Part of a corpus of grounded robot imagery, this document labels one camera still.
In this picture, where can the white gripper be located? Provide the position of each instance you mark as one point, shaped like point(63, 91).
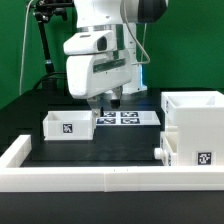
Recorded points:
point(91, 75)

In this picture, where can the white front drawer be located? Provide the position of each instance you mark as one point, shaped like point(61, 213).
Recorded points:
point(167, 152)

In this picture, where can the white drawer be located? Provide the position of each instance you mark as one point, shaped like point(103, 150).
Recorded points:
point(167, 152)
point(69, 125)

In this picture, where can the white drawer cabinet box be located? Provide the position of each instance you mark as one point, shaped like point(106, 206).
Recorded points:
point(198, 119)

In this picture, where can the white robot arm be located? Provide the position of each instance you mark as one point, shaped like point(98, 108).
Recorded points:
point(117, 16)

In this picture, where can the white rear drawer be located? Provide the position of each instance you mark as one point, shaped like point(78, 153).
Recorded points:
point(69, 125)

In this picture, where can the white marker tag plate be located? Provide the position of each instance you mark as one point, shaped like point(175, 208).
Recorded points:
point(128, 118)

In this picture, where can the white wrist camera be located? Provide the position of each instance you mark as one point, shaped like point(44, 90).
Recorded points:
point(90, 43)

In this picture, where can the black camera stand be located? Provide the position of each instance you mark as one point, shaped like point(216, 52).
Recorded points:
point(44, 10)

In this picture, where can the white workspace border frame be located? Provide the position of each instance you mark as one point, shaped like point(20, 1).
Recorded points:
point(15, 178)

